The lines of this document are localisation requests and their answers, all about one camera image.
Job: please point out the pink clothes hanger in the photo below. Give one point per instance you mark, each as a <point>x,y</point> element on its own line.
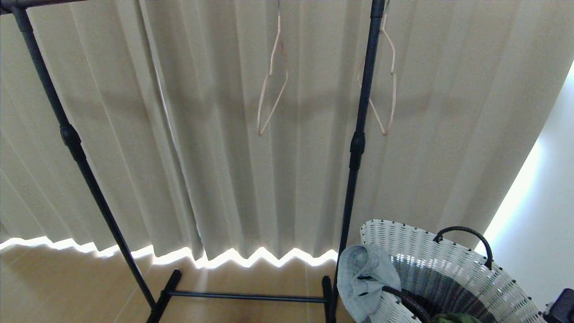
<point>394,94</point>
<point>278,31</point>

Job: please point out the green sleeveless shirt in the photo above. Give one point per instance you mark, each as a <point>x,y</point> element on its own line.
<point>453,318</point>

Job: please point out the black clothes rack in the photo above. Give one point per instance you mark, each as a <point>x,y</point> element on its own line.
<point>357,150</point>

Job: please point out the white laundry basket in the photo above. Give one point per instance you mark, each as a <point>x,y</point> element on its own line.
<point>403,242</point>

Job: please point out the beige curtain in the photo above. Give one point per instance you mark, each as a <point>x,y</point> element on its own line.
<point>202,112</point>

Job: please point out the pale grey garment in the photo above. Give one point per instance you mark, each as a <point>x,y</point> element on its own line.
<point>365,273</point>

